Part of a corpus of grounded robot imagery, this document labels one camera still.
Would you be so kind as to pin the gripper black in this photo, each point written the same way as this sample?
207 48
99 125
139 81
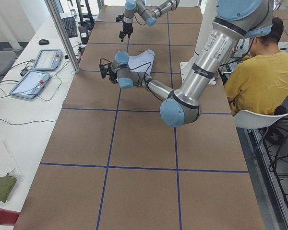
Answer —
127 26
113 77

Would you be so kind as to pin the blue white striped shirt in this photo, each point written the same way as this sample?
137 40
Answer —
142 62

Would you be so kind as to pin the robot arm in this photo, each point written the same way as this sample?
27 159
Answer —
230 21
149 16

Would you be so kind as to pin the black keyboard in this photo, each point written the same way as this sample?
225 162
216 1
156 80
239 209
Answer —
69 24

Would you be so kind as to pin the upper blue teach pendant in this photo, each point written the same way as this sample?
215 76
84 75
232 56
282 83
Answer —
47 60

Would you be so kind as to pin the blue teach pendant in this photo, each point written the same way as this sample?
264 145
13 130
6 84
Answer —
30 85
47 60

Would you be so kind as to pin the black computer mouse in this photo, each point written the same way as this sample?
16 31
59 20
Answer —
43 42

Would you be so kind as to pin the lower blue teach pendant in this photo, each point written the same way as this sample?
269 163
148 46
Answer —
30 85

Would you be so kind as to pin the white chair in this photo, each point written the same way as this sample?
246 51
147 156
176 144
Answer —
250 120

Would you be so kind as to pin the person in yellow shirt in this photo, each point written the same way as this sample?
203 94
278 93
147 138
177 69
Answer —
260 84

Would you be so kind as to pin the green cloth pouch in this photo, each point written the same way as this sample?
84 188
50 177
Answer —
7 183

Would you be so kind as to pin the red cylinder object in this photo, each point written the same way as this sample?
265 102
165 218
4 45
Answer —
8 217

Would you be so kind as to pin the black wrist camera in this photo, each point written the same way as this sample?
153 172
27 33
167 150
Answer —
120 18
105 69

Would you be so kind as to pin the aluminium frame post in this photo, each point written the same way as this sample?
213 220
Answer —
55 15

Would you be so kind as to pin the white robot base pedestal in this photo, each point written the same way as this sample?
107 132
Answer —
205 30

